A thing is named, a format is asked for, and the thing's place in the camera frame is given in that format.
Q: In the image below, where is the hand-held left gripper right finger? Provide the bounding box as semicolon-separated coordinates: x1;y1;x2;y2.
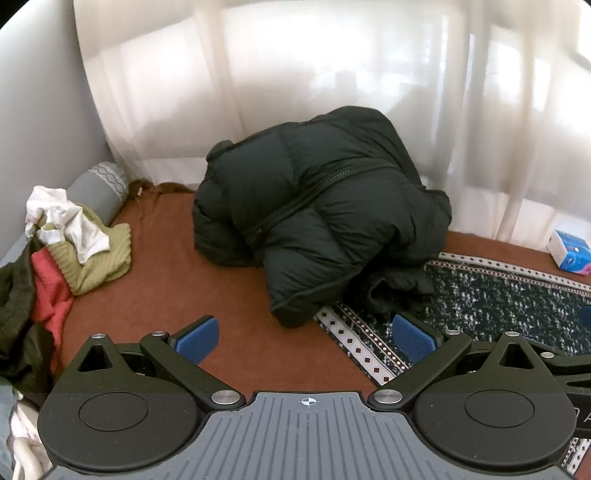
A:
368;313;539;412

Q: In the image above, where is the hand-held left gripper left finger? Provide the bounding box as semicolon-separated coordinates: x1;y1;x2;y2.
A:
76;315;247;411

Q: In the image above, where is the black puffer jacket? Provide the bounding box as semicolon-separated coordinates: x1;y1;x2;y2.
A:
191;105;453;329

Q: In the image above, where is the blue tissue pack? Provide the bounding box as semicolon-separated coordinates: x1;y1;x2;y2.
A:
547;229;591;276

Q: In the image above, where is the dark patterned blanket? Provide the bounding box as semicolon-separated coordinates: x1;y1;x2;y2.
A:
314;251;591;476

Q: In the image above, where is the olive green knit sweater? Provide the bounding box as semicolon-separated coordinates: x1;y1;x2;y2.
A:
46;205;134;296

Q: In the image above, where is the white crumpled garment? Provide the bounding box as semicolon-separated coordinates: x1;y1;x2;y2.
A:
25;185;112;265

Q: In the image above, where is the red garment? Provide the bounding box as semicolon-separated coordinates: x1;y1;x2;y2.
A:
31;249;75;352

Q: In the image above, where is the grey bolster pillow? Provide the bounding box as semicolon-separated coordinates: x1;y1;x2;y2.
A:
67;161;132;227

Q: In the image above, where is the cream white cloth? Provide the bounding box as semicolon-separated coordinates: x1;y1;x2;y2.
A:
9;397;51;480

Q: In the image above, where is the white sheer curtain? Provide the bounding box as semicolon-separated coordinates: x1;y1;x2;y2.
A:
74;0;591;252

